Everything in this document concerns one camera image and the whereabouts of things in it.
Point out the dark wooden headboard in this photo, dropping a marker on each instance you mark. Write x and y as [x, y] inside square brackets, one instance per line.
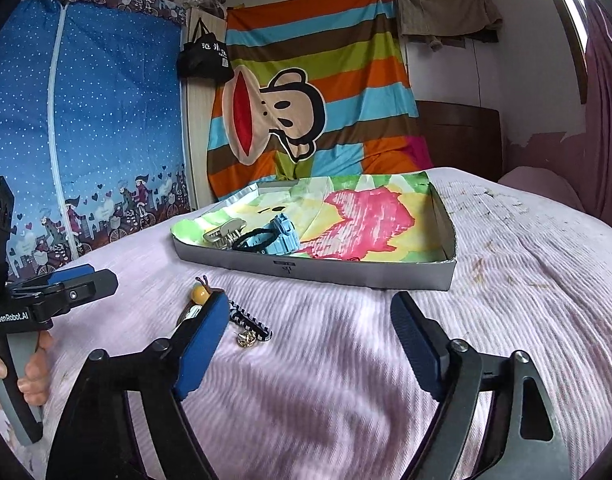
[461, 135]

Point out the pink pillow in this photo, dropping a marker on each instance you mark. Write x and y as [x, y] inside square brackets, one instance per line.
[541, 190]

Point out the olive hanging garment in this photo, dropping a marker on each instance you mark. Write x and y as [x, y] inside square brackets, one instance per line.
[446, 12]

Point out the person's left hand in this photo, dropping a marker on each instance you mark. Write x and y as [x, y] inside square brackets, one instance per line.
[35, 370]

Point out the grey cardboard box tray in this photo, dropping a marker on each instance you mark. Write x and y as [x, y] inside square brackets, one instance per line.
[336, 272]

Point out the black white striped hair clip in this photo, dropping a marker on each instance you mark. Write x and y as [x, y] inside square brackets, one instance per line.
[248, 317]

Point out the window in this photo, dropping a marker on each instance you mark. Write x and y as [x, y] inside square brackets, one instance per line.
[573, 20]

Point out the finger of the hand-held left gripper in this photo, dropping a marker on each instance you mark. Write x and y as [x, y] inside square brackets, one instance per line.
[90, 287]
[70, 273]

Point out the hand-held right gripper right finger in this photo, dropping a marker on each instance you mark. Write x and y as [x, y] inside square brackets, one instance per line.
[415, 345]

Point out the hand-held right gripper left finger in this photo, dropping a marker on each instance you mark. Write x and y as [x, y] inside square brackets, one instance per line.
[201, 350]

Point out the black tote bag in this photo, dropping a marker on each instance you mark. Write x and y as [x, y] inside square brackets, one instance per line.
[203, 57]

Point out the blue dotted fabric wardrobe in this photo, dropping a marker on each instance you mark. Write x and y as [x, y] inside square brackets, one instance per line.
[110, 120]

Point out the blue wrist watch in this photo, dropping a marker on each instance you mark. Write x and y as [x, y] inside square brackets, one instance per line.
[283, 235]

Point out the beige hair claw clip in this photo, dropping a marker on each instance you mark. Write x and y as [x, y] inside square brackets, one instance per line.
[224, 234]

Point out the pink curtain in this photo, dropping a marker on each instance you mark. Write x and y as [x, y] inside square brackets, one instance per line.
[606, 135]

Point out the colourful cartoon cloth liner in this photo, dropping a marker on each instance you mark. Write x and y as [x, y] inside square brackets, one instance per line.
[366, 215]

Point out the small gold bells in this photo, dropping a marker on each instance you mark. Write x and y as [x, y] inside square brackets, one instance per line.
[246, 341]

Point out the light wooden cabinet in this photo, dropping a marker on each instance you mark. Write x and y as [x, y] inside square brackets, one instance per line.
[198, 135]

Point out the pink ribbed bed sheet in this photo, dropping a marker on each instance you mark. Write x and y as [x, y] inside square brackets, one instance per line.
[336, 385]

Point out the striped monkey print blanket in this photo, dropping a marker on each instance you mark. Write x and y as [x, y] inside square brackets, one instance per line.
[326, 45]

